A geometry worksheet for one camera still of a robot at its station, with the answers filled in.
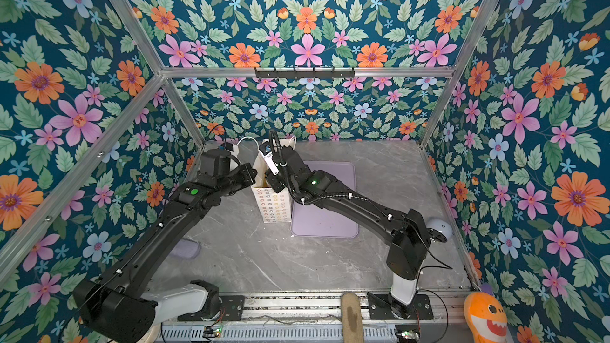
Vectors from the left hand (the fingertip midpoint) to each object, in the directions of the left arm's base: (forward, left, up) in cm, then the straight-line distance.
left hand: (261, 169), depth 76 cm
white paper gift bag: (-7, -2, -13) cm, 15 cm away
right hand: (+2, -6, +2) cm, 6 cm away
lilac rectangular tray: (-7, -16, -26) cm, 32 cm away
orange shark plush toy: (-44, -62, -18) cm, 78 cm away
